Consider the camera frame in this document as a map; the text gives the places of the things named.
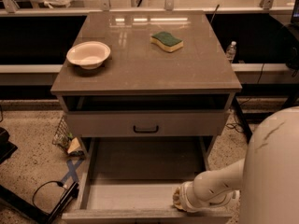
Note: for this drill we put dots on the grey drawer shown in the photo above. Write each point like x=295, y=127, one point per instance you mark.
x=147, y=115
x=132, y=181

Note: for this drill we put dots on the green yellow sponge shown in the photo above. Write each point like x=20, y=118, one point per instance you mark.
x=166, y=42

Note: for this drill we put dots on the grey top drawer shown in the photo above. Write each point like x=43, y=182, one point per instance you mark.
x=147, y=115

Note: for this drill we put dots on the black table leg right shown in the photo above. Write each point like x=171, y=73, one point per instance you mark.
x=243, y=122

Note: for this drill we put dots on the clear water bottle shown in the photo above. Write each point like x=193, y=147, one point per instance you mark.
x=231, y=51

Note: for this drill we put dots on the grey drawer cabinet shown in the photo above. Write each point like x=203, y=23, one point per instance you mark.
x=137, y=67

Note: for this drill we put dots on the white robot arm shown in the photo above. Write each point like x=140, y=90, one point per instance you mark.
x=266, y=181

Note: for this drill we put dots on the blue tape cross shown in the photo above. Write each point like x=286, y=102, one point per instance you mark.
x=72, y=170

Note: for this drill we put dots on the wire mesh basket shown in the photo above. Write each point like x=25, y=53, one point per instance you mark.
x=66, y=141

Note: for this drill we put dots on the white plastic bowl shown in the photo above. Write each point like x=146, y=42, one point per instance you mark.
x=88, y=55

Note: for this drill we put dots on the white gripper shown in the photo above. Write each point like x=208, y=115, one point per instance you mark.
x=187, y=196

